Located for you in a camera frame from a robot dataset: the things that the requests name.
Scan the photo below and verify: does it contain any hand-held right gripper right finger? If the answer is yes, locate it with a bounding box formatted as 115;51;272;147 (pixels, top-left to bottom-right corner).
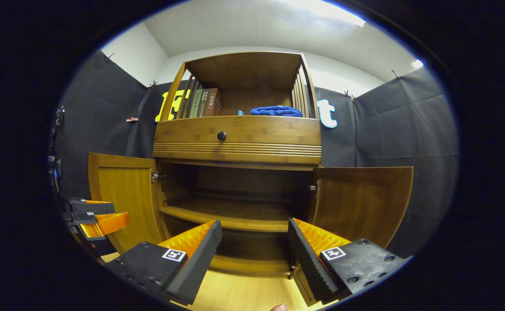
288;218;408;304

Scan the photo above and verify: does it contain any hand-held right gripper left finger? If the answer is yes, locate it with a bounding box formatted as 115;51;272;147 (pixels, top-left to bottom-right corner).
105;219;223;306

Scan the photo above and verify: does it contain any wooden shoe cabinet door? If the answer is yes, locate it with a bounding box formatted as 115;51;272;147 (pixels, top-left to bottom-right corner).
88;152;166;254
290;166;414;307

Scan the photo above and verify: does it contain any wooden double-door shoe cabinet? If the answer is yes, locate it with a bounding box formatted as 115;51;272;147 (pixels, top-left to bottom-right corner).
153;52;322;277

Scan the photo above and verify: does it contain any wooden inner shelf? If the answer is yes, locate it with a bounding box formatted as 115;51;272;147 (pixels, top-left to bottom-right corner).
159;199;296;233

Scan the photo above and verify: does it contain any wooden drawer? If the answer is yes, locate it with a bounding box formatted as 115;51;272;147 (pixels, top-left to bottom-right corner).
153;115;322;165

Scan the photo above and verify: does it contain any green book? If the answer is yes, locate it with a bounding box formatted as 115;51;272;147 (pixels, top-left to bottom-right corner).
189;89;203;118

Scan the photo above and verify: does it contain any dark brown book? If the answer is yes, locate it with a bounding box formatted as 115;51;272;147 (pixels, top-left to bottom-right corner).
198;89;210;117

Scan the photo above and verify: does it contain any folded blue towel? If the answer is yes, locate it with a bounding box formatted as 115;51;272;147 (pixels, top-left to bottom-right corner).
250;105;303;117

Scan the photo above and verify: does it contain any reddish brown book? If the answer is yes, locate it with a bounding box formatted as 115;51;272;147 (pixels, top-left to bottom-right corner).
205;88;224;117

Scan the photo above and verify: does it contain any black backdrop cloth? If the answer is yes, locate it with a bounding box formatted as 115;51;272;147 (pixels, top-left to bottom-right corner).
54;50;459;259

